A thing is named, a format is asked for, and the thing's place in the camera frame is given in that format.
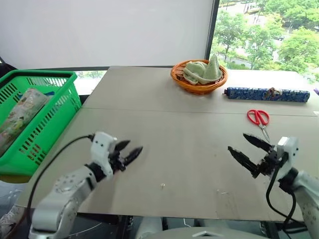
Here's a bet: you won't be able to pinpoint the green plastic basket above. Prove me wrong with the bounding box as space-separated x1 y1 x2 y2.
0 69 82 176

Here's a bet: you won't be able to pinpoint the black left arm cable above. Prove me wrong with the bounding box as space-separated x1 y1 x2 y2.
26 134 95 239

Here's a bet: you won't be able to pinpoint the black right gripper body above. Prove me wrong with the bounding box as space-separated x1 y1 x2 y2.
251 146 282 179

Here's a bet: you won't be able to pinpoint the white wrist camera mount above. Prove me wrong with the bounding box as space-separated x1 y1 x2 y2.
90 131 118 180
276 136 299 181

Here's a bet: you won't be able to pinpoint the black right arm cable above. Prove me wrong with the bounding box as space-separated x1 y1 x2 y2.
265 152 297 231

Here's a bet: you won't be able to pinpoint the dark rounded robot torso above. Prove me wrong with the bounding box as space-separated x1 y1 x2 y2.
139 216 265 239

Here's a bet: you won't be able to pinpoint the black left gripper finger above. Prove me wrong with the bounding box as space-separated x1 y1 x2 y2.
124 146 144 166
115 140 131 153

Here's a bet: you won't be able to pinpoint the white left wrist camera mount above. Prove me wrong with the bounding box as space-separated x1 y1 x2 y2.
90 131 118 180

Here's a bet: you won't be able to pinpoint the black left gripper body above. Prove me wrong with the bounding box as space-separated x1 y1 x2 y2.
108 143 126 175

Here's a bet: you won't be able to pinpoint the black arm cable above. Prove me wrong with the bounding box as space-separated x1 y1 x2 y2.
265 152 297 231
26 134 95 239

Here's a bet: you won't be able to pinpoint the blue patterned wrapping paper roll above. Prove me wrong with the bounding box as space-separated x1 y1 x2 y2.
222 86 311 103

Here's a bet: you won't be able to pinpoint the floral wrapping paper roll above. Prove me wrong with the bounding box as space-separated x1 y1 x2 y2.
0 87 51 156

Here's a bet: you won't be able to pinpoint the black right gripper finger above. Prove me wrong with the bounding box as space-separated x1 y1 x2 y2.
227 146 262 175
243 133 273 154

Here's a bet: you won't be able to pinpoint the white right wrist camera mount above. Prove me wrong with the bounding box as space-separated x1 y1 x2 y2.
276 136 299 181

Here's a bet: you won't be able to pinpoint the red handled scissors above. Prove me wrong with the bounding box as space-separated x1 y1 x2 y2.
247 109 271 143

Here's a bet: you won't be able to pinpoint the pale green cloth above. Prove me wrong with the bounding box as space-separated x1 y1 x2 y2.
183 53 223 85

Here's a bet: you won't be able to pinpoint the orange wicker basket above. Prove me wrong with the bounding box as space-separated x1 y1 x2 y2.
170 59 229 95

